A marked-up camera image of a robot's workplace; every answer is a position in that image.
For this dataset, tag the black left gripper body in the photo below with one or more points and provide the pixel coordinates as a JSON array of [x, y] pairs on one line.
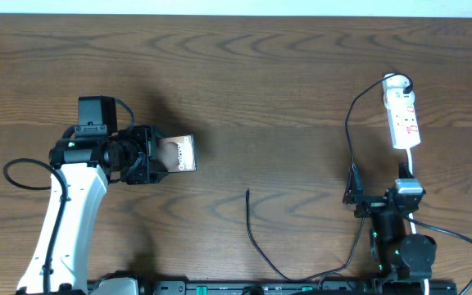
[[133, 150]]

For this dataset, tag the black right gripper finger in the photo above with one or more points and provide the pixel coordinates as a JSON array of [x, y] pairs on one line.
[[354, 188], [403, 171]]

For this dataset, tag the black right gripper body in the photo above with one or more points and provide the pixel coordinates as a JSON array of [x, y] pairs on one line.
[[371, 206]]

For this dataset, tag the Samsung Galaxy smartphone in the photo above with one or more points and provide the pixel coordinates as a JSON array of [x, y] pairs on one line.
[[177, 154]]

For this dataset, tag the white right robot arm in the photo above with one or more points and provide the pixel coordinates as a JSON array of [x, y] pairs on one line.
[[403, 257]]

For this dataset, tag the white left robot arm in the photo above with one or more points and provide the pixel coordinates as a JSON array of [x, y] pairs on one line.
[[81, 164]]

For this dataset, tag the white power strip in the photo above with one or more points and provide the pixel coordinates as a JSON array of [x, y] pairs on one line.
[[402, 119]]

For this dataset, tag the white USB wall charger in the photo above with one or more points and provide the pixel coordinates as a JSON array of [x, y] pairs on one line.
[[396, 81]]

